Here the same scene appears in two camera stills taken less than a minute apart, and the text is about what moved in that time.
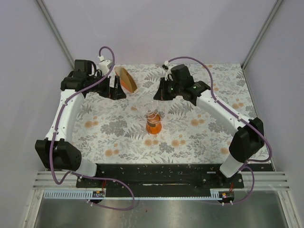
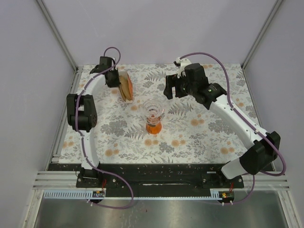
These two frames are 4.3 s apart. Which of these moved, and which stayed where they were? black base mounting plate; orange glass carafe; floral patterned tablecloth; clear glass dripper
Moved: clear glass dripper
Stayed: floral patterned tablecloth; orange glass carafe; black base mounting plate
